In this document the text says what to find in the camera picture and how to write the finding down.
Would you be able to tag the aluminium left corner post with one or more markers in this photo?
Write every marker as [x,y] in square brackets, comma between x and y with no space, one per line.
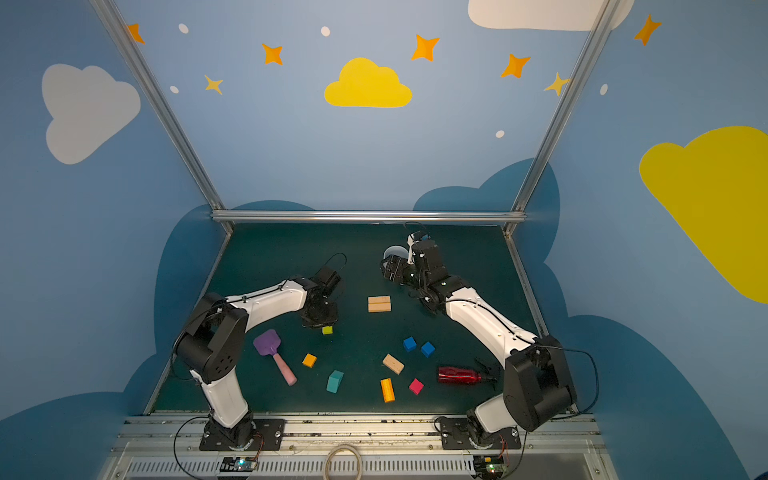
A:
[113,22]

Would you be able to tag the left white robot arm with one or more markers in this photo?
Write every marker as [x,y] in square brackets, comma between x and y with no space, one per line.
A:
[211,343]

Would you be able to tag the left green circuit board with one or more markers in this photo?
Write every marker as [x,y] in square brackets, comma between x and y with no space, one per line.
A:
[239,465]

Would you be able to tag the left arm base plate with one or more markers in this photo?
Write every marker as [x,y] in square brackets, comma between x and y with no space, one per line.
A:
[260,434]

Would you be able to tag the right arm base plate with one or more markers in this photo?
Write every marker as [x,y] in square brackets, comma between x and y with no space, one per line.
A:
[460,433]

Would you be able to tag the tan wood block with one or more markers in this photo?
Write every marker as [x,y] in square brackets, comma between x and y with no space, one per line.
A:
[393,364]

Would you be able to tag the aluminium back frame rail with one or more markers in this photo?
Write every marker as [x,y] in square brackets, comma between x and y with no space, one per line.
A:
[366,217]

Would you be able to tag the orange yellow block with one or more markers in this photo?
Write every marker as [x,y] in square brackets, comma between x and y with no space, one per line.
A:
[387,390]

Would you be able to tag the blue cube left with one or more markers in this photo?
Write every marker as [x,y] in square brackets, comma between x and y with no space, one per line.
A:
[409,344]

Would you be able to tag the blue cube right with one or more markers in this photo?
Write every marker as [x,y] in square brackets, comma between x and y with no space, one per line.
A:
[428,349]

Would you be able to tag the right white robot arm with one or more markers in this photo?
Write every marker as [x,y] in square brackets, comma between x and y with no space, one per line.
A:
[537,384]

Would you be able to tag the green circuit board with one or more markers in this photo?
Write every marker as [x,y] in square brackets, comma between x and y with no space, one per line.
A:
[488,467]
[239,465]

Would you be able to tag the small orange cube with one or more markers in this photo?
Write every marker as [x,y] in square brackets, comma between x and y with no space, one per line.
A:
[309,360]

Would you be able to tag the front aluminium rail base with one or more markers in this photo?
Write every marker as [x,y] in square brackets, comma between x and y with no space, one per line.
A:
[353,446]

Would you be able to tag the teal block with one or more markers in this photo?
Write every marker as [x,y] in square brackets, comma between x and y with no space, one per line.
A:
[334,381]

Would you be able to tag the right green circuit board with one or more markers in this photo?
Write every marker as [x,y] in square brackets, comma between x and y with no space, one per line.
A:
[488,467]

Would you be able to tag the purple pink toy spatula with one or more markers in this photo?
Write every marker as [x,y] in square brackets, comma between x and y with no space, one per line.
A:
[267,344]

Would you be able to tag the blue cube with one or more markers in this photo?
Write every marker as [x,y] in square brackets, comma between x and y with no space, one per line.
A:
[428,349]
[409,344]

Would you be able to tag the aluminium right corner post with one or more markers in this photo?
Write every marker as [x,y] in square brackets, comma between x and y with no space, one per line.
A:
[583,68]

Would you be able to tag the light blue ceramic mug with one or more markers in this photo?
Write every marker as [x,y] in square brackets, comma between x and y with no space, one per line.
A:
[396,251]

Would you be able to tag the magenta cube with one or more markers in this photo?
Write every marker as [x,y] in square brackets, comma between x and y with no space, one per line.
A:
[416,386]

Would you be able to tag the aluminium corner post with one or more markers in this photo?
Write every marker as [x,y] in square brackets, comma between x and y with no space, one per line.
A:
[113,22]
[583,68]

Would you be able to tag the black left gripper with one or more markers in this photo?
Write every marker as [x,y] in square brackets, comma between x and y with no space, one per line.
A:
[318,312]

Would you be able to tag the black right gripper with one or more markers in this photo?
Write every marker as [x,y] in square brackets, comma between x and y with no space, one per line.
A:
[399,271]

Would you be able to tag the red spray bottle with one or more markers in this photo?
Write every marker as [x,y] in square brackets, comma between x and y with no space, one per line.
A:
[479,374]

